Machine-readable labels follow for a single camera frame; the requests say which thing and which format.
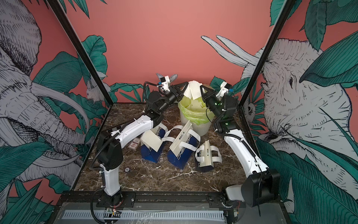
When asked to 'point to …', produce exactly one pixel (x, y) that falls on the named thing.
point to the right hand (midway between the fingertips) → (197, 83)
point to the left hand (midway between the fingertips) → (189, 81)
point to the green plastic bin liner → (195, 111)
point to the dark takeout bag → (205, 155)
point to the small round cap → (127, 169)
